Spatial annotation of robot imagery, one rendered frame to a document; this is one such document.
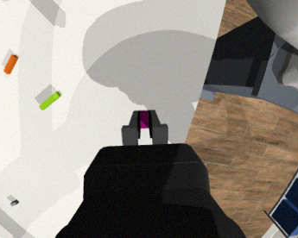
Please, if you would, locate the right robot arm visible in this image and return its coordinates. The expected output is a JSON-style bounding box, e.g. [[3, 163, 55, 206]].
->
[[246, 0, 298, 91]]

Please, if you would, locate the orange rod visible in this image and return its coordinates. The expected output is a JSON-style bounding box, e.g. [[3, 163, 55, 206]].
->
[[3, 54, 19, 74]]

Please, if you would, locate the grey rectangular bar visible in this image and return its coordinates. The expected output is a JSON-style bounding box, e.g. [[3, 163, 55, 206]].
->
[[10, 200, 19, 206]]

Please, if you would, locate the magenta rod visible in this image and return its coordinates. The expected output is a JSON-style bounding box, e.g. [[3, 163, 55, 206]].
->
[[140, 110, 149, 128]]

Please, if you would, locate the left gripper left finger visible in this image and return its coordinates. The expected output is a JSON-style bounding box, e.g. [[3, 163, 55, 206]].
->
[[121, 110, 141, 146]]

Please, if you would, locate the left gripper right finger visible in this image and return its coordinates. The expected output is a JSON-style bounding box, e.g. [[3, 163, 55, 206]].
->
[[149, 110, 168, 145]]

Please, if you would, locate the lime green rod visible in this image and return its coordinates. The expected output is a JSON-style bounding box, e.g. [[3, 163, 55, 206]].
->
[[39, 91, 61, 110]]

